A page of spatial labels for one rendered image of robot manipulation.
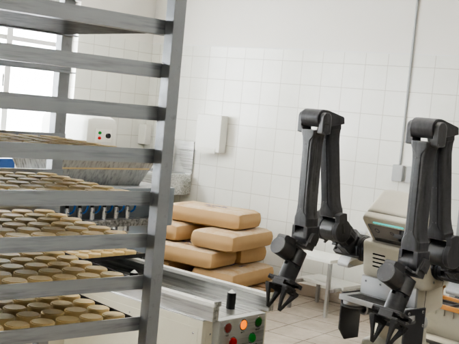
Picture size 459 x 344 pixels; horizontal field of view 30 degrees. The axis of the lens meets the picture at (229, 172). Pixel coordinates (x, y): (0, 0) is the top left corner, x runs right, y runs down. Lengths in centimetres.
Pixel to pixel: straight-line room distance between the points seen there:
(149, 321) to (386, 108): 537
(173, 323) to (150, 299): 107
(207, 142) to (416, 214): 548
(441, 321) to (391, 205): 53
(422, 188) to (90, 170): 141
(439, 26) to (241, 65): 187
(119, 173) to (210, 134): 438
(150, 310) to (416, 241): 91
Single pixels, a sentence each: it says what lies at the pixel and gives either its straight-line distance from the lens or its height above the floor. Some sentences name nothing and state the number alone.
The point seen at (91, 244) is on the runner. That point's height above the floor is 123.
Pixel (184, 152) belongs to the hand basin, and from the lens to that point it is 810.
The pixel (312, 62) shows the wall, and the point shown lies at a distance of 741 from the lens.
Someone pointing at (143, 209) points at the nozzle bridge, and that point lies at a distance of 360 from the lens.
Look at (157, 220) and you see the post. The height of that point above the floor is 128.
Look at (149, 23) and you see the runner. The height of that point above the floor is 168.
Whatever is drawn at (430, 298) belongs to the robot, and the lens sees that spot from 285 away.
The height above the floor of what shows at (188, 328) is 80.
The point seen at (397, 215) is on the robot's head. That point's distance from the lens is 271.
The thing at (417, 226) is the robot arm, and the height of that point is 125.
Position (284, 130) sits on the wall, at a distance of 750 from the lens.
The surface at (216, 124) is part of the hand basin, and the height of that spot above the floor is 139.
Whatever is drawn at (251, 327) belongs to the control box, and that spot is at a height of 80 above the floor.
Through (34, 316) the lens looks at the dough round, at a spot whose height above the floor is 106.
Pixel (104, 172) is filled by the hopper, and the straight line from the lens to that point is 340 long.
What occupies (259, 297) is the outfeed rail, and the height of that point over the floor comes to 88.
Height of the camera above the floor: 152
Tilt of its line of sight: 4 degrees down
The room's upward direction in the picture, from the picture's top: 5 degrees clockwise
